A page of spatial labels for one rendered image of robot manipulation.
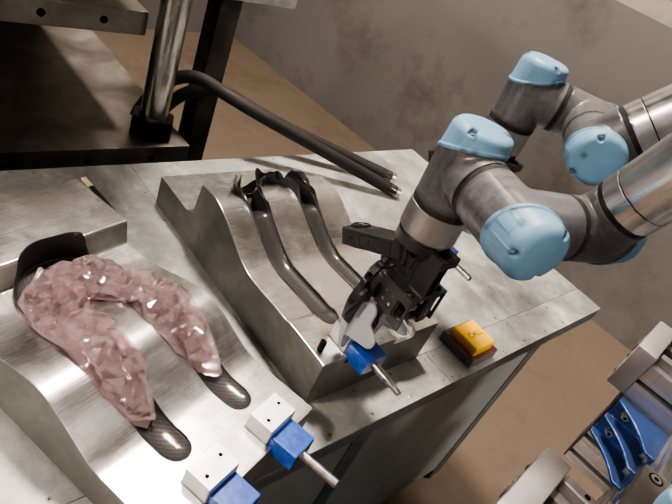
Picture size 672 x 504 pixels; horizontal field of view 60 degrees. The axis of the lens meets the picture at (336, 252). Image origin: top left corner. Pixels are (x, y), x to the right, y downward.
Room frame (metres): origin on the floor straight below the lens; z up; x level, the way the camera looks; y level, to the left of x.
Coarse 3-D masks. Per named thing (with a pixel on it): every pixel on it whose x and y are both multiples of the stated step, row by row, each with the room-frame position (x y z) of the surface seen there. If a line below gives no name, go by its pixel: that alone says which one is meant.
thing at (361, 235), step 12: (348, 228) 0.69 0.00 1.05; (360, 228) 0.69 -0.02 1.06; (372, 228) 0.70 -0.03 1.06; (384, 228) 0.70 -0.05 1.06; (348, 240) 0.68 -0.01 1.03; (360, 240) 0.67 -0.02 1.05; (372, 240) 0.66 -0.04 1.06; (384, 240) 0.65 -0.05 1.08; (396, 240) 0.64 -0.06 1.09; (384, 252) 0.64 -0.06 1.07; (396, 252) 0.63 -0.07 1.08
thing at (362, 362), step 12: (336, 324) 0.65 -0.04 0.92; (336, 336) 0.64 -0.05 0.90; (348, 348) 0.63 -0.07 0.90; (360, 348) 0.63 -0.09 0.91; (372, 348) 0.64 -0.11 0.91; (348, 360) 0.63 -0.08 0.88; (360, 360) 0.62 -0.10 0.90; (372, 360) 0.62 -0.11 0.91; (360, 372) 0.61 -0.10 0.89; (384, 372) 0.61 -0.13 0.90
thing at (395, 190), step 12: (276, 120) 1.22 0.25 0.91; (288, 132) 1.22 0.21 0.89; (300, 132) 1.24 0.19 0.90; (300, 144) 1.24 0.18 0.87; (312, 144) 1.24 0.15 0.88; (324, 144) 1.27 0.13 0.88; (324, 156) 1.25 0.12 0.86; (336, 156) 1.26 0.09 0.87; (348, 168) 1.27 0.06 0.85; (360, 168) 1.29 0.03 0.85; (372, 180) 1.30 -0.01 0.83; (384, 180) 1.31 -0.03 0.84; (384, 192) 1.31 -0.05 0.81; (396, 192) 1.32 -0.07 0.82
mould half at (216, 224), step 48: (192, 192) 0.88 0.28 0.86; (288, 192) 0.90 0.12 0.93; (336, 192) 0.98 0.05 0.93; (192, 240) 0.81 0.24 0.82; (240, 240) 0.75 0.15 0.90; (288, 240) 0.82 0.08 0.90; (336, 240) 0.89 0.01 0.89; (240, 288) 0.71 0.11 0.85; (288, 288) 0.72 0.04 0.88; (336, 288) 0.77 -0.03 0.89; (288, 336) 0.64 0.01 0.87; (384, 336) 0.70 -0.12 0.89; (288, 384) 0.61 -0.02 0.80; (336, 384) 0.63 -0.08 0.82
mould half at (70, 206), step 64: (64, 192) 0.67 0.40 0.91; (0, 256) 0.51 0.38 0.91; (128, 256) 0.64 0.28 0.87; (0, 320) 0.45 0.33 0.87; (128, 320) 0.51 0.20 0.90; (0, 384) 0.39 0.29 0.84; (64, 384) 0.39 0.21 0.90; (192, 384) 0.49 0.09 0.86; (256, 384) 0.54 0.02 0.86; (64, 448) 0.35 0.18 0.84; (128, 448) 0.38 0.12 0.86; (192, 448) 0.41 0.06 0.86; (256, 448) 0.45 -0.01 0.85
